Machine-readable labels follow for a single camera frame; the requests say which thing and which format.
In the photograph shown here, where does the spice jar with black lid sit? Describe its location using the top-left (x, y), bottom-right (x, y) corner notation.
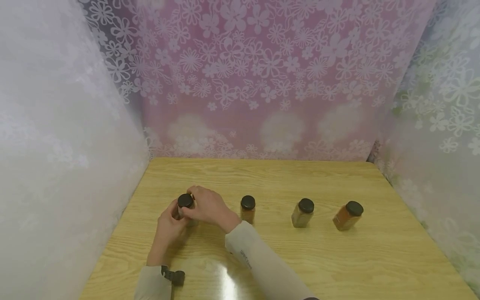
top-left (177, 193), bottom-right (200, 228)

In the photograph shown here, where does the red-brown spice jar black lid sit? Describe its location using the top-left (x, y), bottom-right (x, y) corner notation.
top-left (332, 201), bottom-right (364, 232)

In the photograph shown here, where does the person's left forearm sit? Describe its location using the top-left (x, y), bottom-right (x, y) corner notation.
top-left (134, 264), bottom-right (173, 300)

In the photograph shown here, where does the orange-brown spice jar black lid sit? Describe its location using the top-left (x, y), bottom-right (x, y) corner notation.
top-left (240, 195), bottom-right (256, 225)

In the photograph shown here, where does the person's right hand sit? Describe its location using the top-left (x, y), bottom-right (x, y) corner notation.
top-left (181, 186), bottom-right (242, 234)

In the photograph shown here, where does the black wrist band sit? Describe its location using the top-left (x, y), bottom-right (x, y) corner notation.
top-left (161, 265), bottom-right (186, 287)

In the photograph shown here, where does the olive-green spice jar black lid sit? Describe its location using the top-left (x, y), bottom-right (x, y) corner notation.
top-left (291, 198), bottom-right (315, 228)

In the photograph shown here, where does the person's left hand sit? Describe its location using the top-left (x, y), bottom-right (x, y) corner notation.
top-left (146, 199), bottom-right (189, 267)

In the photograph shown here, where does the person's right forearm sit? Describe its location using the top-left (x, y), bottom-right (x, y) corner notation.
top-left (225, 220), bottom-right (320, 300)

